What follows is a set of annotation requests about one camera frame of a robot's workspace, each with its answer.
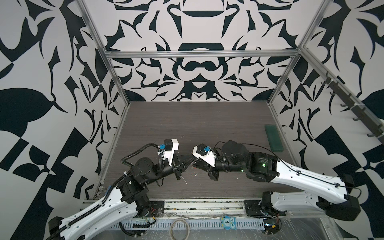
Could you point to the white tape roll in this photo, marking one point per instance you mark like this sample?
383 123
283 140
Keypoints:
179 224

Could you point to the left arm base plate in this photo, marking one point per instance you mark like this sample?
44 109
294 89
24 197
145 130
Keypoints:
150 209

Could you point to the blue monster sticker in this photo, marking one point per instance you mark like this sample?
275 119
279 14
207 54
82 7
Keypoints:
229 223

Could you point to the black wall hook rail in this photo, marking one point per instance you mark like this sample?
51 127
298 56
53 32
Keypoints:
351 102

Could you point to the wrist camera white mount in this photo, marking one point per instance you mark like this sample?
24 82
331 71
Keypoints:
166 152
205 153

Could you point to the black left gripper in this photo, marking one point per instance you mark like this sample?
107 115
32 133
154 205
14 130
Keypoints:
177 166

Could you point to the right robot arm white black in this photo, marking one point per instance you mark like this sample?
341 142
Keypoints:
316 192

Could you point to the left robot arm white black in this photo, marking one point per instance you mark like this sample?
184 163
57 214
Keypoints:
125 199

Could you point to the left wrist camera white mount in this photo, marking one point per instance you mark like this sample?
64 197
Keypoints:
166 152

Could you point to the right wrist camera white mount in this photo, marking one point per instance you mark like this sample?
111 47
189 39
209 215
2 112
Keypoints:
205 153

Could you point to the green rectangular plastic case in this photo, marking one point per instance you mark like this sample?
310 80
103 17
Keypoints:
274 139

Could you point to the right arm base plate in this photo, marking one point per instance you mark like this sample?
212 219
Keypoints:
254 209

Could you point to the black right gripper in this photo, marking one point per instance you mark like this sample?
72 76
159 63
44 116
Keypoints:
210 170

